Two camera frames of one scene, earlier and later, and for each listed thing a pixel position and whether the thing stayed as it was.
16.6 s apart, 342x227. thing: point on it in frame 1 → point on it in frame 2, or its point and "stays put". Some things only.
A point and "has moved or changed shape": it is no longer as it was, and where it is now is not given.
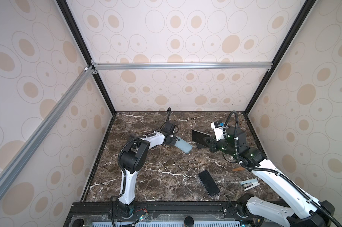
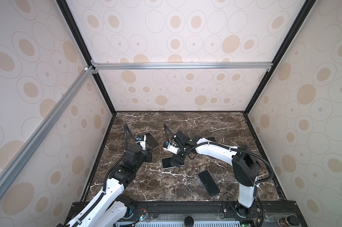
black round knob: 189,221 stays put
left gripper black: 174,139 → 149,155
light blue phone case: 183,145 has moved or changed shape
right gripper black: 212,145 → 179,161
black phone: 198,137 → 166,162
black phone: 209,183 stays put
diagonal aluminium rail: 7,173 stays put
